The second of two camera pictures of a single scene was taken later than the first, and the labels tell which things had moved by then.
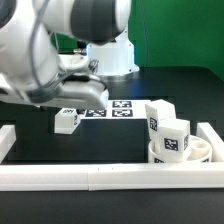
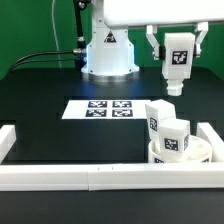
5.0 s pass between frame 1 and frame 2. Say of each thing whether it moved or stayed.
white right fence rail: stayed
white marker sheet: stayed
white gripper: moved
